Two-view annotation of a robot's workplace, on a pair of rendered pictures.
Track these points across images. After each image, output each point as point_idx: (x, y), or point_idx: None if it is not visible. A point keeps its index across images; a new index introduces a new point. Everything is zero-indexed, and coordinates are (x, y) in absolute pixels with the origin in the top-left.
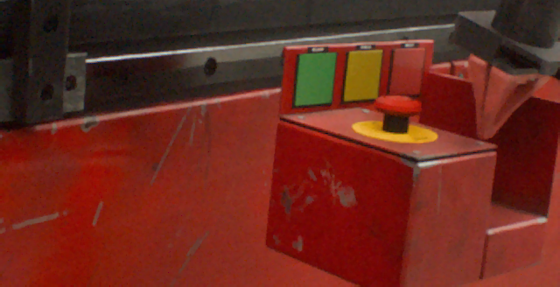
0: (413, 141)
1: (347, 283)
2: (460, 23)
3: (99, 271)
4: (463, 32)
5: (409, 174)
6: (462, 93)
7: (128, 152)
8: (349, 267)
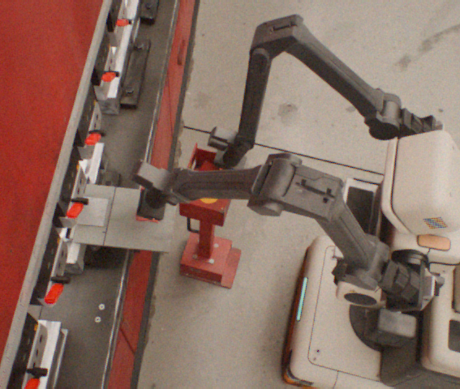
0: (217, 199)
1: (163, 151)
2: (216, 163)
3: None
4: (217, 164)
5: (222, 214)
6: (208, 153)
7: None
8: (207, 221)
